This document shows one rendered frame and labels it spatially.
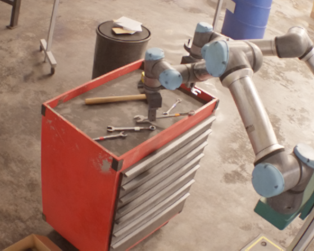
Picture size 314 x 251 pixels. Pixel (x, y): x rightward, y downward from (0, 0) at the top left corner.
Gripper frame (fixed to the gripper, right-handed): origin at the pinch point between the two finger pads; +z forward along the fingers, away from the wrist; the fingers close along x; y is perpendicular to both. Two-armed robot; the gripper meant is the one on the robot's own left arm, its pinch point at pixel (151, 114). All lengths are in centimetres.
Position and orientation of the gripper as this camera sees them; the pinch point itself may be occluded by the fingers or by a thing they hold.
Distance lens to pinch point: 205.3
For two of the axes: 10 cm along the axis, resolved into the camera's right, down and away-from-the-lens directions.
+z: -0.4, 7.9, 6.1
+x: 2.2, 6.0, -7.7
